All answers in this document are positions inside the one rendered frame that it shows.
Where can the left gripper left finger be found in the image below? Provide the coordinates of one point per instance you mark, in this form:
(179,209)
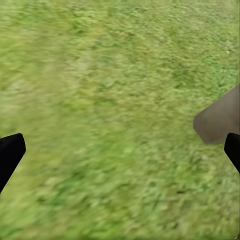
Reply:
(12,150)

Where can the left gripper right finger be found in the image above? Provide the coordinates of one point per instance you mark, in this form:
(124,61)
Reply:
(232,149)

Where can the tree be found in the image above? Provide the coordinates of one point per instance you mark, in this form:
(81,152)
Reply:
(222,117)

